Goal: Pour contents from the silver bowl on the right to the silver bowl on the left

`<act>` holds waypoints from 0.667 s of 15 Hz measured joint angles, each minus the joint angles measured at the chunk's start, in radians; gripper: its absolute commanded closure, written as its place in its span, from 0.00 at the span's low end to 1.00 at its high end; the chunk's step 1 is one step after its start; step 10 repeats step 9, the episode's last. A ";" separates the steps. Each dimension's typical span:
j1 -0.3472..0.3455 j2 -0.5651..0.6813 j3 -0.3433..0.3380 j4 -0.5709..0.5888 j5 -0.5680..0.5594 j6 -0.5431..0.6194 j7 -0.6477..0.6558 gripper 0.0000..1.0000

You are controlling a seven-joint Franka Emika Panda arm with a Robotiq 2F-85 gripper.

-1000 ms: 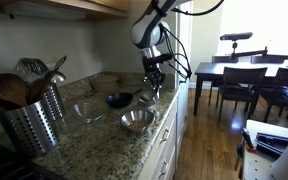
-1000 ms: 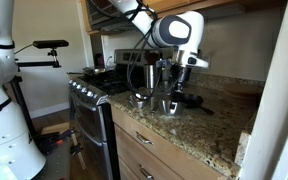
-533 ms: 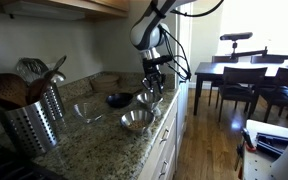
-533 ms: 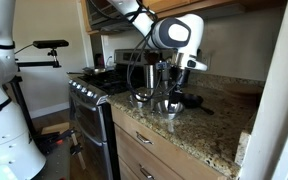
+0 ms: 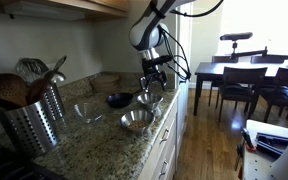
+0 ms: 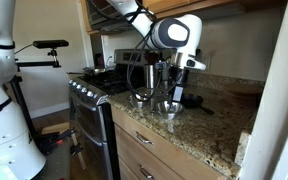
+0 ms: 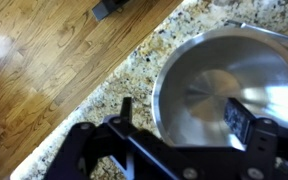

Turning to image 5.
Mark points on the black camera stand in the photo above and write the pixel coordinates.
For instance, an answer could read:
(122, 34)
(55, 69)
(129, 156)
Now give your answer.
(247, 53)

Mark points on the dark wooden dining table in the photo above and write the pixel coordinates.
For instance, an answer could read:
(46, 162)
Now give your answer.
(217, 68)

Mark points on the silver steel bowl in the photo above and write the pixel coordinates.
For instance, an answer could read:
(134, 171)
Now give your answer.
(127, 116)
(149, 100)

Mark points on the wooden upper cabinet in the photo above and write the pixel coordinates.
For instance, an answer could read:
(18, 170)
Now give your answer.
(110, 5)

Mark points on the perforated steel utensil holder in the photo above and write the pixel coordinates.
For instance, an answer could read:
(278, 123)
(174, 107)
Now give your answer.
(30, 130)
(55, 103)

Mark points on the white perforated robot cart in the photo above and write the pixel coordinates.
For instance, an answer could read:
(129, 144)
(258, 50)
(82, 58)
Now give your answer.
(259, 166)

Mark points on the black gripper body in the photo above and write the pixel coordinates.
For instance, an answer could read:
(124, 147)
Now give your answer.
(153, 71)

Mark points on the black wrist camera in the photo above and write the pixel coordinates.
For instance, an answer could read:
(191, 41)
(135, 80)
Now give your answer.
(157, 61)

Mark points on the light wooden base cabinet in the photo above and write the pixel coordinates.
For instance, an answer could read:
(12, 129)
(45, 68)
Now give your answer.
(157, 153)

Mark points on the black orange bar clamp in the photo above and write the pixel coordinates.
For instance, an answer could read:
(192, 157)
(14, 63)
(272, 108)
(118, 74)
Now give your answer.
(247, 146)

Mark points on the plain wooden spoon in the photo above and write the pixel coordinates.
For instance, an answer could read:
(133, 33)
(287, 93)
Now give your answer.
(37, 88)

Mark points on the dark wooden dining chair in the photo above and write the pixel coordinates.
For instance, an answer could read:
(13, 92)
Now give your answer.
(284, 90)
(242, 83)
(267, 59)
(221, 59)

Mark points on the clear glass bowl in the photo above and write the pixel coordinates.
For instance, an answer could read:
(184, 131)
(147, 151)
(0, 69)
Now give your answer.
(85, 113)

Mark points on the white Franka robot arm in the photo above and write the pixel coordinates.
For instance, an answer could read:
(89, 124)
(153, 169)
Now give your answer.
(147, 33)

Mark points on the steel mesh skimmer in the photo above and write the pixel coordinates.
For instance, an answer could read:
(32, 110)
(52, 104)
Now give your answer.
(30, 68)

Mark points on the black stereo camera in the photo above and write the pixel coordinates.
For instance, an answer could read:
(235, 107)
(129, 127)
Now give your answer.
(236, 36)

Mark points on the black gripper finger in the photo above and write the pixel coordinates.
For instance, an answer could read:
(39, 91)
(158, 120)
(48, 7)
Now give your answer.
(162, 80)
(143, 83)

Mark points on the black cast iron skillet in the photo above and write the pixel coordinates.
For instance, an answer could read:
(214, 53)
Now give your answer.
(119, 100)

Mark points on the round wooden trivet stack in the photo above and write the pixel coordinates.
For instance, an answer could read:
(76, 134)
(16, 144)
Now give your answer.
(104, 83)

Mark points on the steel ladle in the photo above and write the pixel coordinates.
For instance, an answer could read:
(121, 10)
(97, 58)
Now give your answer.
(61, 61)

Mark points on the steel serving spoon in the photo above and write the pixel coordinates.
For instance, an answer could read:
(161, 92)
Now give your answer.
(59, 77)

